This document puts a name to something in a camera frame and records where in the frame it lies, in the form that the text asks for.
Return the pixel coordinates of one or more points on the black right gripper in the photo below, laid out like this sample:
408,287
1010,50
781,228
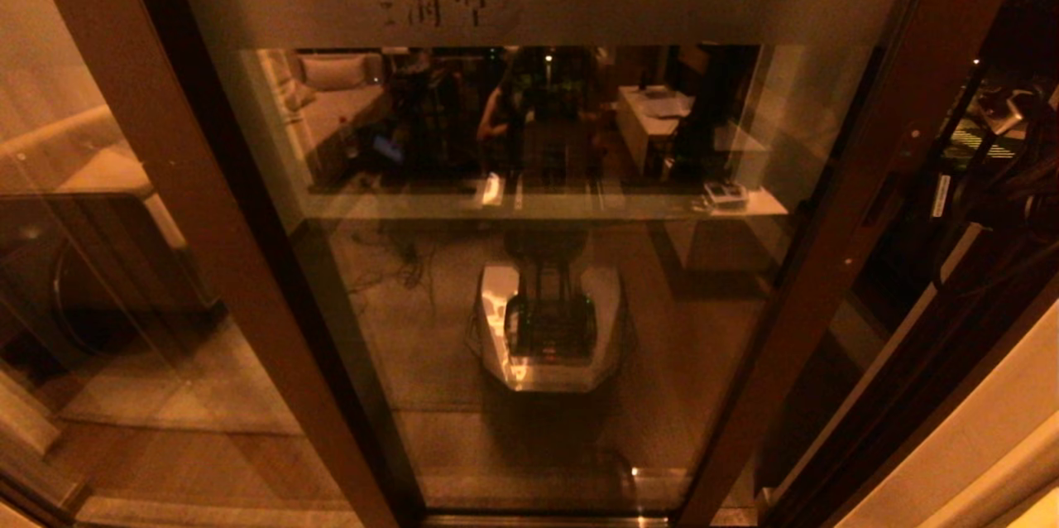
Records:
997,180

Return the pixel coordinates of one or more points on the brown framed sliding glass door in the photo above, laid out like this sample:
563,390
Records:
827,263

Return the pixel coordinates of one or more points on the dark wooden door jamb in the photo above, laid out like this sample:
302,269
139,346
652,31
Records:
927,408

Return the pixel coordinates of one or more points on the brown framed fixed glass panel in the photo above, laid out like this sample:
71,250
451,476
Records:
165,180

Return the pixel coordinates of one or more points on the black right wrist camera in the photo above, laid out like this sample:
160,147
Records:
943,195

